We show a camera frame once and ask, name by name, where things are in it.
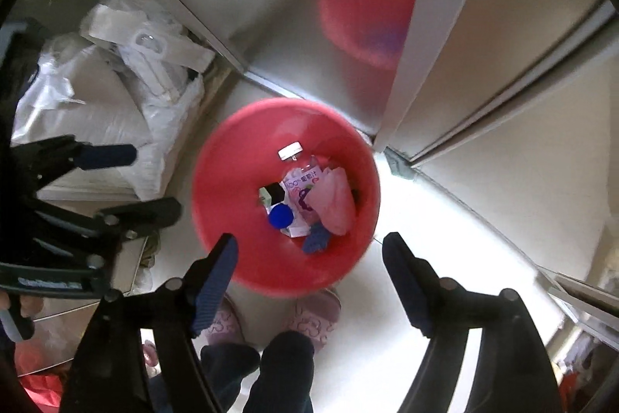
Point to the white plastic bag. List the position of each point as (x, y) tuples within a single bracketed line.
[(96, 113)]

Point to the person's right leg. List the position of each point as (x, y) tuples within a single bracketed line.
[(285, 374)]

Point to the beige cabinet door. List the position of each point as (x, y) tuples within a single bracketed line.
[(508, 6), (532, 161)]

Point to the person's leg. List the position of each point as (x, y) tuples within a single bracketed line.
[(285, 374), (227, 374)]

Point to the red plastic basin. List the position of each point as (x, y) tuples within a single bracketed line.
[(227, 210)]

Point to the small black-topped box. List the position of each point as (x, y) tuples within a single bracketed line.
[(274, 193)]

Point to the blue-capped white jar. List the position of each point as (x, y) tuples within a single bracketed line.
[(280, 214)]

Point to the person's left leg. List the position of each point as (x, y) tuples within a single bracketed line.
[(227, 374)]

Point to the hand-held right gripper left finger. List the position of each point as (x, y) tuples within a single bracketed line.
[(215, 287)]

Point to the white plastic packaging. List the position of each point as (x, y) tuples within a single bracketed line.
[(159, 50)]

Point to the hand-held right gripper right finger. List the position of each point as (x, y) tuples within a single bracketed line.
[(404, 282)]

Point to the red plastic bag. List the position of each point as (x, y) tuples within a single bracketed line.
[(38, 389)]

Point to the pink patterned slipper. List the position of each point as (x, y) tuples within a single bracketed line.
[(314, 316), (222, 321)]

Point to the steel cabinet door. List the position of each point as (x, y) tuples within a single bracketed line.
[(242, 6)]

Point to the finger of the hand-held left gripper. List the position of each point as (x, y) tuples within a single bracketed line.
[(154, 210), (104, 156)]

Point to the person's left hand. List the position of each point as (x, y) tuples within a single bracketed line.
[(30, 304)]

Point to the blue plastic packet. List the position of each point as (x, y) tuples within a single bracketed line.
[(317, 239)]

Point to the clear white-capped plastic bottle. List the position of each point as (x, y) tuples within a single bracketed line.
[(302, 188)]

